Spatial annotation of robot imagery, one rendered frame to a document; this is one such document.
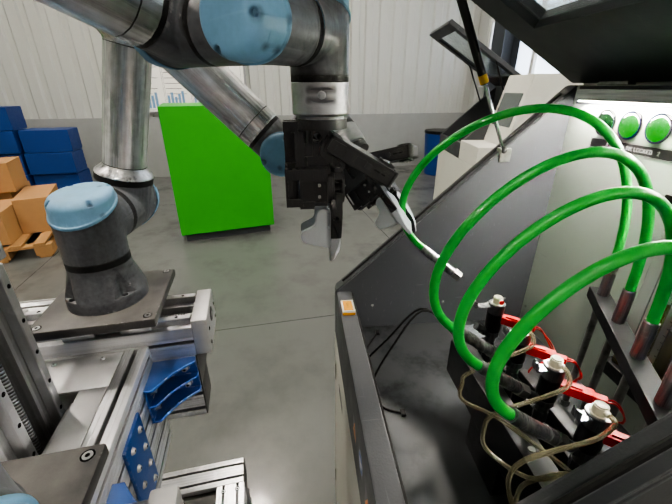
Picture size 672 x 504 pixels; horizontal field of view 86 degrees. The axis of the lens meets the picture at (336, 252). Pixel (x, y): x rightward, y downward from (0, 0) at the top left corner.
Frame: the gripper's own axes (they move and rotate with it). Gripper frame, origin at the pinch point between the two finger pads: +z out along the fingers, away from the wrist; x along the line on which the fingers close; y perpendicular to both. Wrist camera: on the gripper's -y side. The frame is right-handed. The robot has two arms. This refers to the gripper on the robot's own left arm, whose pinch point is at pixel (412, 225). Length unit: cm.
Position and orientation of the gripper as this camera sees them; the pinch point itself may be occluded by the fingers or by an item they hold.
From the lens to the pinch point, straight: 72.3
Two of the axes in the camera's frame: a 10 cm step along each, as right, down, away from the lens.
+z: 5.2, 8.4, -1.5
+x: -4.9, 1.5, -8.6
